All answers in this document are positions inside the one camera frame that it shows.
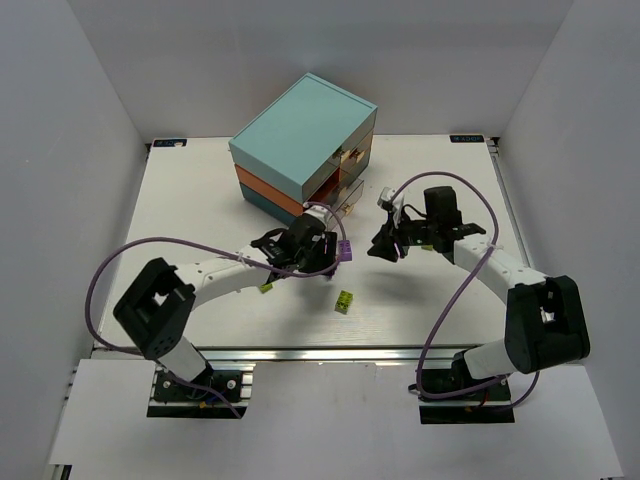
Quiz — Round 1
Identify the clear bottom drawer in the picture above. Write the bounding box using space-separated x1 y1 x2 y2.
320 178 364 218

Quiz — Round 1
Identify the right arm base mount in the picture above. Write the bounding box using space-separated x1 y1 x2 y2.
407 352 515 425

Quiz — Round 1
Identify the left blue label sticker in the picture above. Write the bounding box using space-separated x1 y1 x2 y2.
152 138 187 148

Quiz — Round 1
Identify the blue label sticker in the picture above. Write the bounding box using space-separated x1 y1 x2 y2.
449 134 485 144
152 138 187 148

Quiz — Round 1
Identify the lime patterned lego centre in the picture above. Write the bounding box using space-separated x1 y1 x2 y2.
334 290 354 314

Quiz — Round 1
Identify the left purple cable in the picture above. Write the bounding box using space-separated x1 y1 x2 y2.
87 202 351 419

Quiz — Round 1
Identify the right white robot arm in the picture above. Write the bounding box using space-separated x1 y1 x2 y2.
368 186 591 400

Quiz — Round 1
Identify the purple 2x3 lego brick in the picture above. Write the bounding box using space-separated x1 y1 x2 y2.
337 240 353 263

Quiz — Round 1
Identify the right blue label sticker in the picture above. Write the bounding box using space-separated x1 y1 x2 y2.
449 134 485 144

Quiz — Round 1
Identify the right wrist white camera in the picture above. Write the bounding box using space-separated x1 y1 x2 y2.
377 187 404 215

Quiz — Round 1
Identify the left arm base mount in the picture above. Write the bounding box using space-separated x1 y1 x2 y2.
146 352 256 420

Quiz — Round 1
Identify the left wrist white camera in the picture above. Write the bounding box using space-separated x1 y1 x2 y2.
303 202 332 231

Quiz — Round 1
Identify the wrist white camera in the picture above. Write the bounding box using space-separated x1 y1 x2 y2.
303 202 332 231
377 187 404 215

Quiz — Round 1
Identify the teal orange drawer cabinet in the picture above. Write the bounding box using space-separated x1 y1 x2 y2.
229 73 378 225

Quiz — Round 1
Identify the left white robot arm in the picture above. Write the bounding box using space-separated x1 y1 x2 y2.
113 205 337 388

